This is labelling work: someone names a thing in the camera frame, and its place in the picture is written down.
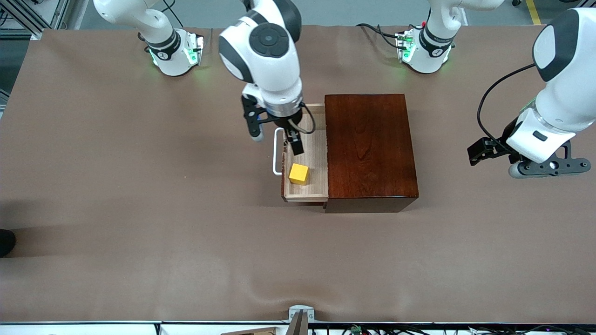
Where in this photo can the yellow block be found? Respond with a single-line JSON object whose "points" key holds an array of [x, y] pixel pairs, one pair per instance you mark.
{"points": [[299, 174]]}

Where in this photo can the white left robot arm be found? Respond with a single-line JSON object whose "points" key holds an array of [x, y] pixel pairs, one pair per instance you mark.
{"points": [[563, 93]]}

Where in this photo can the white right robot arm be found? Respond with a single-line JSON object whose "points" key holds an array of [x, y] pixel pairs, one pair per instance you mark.
{"points": [[270, 70]]}

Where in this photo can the dark red wooden cabinet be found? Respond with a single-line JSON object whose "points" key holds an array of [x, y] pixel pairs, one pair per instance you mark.
{"points": [[372, 149]]}

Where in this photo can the tan cardboard piece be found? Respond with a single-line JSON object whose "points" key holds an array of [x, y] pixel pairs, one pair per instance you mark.
{"points": [[256, 331]]}

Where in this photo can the brown table cover mat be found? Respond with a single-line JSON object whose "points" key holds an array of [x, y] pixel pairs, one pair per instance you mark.
{"points": [[139, 260]]}

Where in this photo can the black rounded object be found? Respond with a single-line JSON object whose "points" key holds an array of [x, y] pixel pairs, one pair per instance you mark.
{"points": [[5, 243]]}

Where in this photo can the grey metal bracket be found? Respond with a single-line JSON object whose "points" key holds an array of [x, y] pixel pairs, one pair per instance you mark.
{"points": [[301, 311]]}

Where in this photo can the aluminium frame structure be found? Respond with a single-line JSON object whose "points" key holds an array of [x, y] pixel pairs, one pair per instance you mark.
{"points": [[29, 22]]}

